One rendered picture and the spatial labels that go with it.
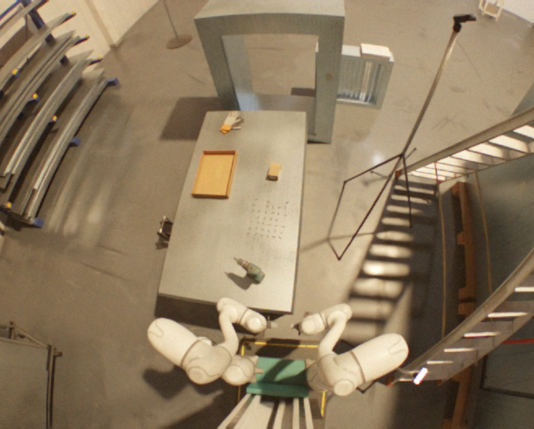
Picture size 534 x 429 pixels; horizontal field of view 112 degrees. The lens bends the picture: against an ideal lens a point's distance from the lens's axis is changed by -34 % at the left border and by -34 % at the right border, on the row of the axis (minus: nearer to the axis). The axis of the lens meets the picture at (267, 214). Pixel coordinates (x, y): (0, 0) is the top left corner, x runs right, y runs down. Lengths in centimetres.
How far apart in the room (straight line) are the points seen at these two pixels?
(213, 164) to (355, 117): 194
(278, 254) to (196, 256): 59
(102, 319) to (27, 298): 149
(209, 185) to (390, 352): 178
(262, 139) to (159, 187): 144
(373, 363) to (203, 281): 135
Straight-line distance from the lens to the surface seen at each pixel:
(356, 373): 96
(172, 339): 102
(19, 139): 449
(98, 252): 340
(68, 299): 360
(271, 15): 226
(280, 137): 239
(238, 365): 154
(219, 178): 223
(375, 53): 323
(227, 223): 204
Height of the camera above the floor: 247
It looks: 65 degrees down
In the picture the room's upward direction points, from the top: 14 degrees counter-clockwise
